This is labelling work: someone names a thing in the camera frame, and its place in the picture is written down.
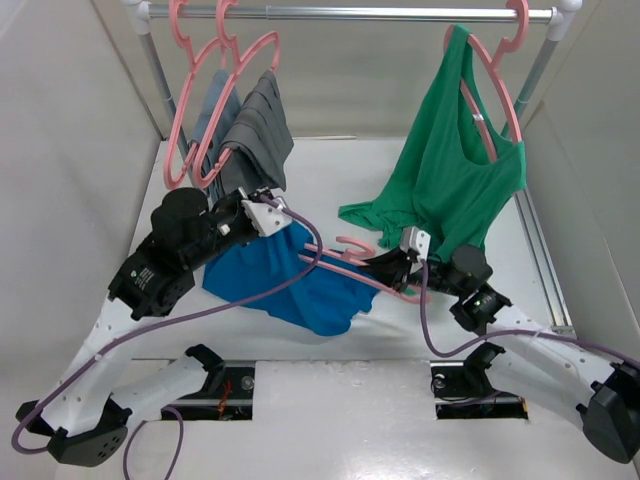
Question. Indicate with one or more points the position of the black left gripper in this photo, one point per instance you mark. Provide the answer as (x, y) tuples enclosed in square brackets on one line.
[(235, 202)]

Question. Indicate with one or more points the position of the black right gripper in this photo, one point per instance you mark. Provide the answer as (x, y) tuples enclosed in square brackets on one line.
[(395, 266)]

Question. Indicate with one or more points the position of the pink plastic hanger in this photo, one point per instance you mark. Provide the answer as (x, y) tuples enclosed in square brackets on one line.
[(348, 262)]

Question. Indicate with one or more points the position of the blue t shirt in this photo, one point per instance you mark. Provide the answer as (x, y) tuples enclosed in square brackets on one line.
[(322, 301)]

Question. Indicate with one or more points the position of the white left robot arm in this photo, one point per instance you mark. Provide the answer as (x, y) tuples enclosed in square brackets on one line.
[(86, 418)]

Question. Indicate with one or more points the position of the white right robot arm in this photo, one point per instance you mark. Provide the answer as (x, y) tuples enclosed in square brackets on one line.
[(591, 386)]

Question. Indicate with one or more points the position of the pink hanger far left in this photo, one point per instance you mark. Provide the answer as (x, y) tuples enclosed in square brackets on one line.
[(222, 42)]

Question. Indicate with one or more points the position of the pink hanger with grey skirt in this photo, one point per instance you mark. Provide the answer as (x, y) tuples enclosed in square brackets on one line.
[(209, 154)]

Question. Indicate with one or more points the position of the pink hanger with green top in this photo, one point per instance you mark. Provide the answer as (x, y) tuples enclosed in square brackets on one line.
[(491, 65)]

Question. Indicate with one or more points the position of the green tank top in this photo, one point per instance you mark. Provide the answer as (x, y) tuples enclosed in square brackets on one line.
[(444, 182)]

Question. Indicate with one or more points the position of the grey pleated skirt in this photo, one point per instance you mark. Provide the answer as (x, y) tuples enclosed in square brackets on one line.
[(260, 141)]

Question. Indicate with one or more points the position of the metal clothes rack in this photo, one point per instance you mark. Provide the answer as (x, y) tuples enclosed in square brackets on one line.
[(347, 70)]

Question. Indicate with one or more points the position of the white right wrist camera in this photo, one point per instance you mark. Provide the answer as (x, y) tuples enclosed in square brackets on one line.
[(416, 242)]

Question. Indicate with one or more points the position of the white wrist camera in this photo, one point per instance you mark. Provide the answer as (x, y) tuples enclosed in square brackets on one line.
[(416, 242), (266, 219)]

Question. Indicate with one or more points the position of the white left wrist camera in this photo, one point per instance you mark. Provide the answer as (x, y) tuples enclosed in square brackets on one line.
[(266, 219)]

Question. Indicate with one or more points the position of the aluminium rail right side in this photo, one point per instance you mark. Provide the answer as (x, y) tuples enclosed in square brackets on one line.
[(560, 318)]

